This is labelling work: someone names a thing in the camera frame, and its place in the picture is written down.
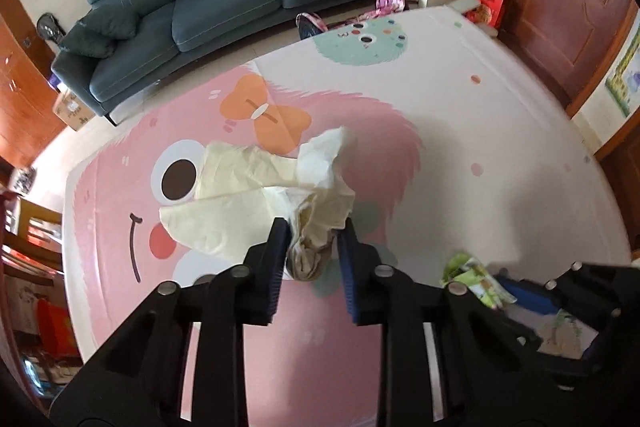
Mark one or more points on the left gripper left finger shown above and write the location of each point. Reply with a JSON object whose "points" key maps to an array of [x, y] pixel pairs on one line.
{"points": [[178, 359]]}

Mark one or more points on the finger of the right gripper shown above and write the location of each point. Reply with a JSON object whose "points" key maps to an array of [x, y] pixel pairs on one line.
{"points": [[529, 295], [605, 298]]}

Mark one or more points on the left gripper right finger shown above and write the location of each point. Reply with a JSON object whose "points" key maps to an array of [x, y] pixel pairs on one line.
{"points": [[437, 339]]}

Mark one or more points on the green yellow tea packet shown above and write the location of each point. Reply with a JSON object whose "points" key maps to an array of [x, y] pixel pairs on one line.
{"points": [[465, 269]]}

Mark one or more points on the cartoon printed tablecloth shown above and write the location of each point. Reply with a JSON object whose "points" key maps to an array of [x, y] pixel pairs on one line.
{"points": [[457, 148]]}

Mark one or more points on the long wooden side table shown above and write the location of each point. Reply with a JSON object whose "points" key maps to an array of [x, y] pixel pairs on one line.
{"points": [[30, 238]]}

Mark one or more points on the cardboard box on floor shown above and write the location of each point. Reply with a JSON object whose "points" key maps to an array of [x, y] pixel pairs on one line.
{"points": [[72, 111]]}

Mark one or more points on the orange wooden cabinet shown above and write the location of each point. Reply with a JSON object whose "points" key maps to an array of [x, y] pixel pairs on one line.
{"points": [[28, 124]]}

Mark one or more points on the brown wooden door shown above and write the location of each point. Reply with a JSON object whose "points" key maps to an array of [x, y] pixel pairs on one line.
{"points": [[568, 44]]}

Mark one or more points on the red gift bag on floor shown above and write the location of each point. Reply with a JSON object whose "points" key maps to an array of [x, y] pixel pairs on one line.
{"points": [[489, 12]]}

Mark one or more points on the pink backpack on floor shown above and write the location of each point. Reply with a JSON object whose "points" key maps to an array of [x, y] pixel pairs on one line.
{"points": [[390, 6]]}

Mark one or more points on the dark sofa cushion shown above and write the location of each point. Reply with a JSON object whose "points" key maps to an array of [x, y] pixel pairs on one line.
{"points": [[99, 32]]}

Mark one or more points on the black floor fan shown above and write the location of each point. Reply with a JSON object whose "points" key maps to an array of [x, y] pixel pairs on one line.
{"points": [[49, 29]]}

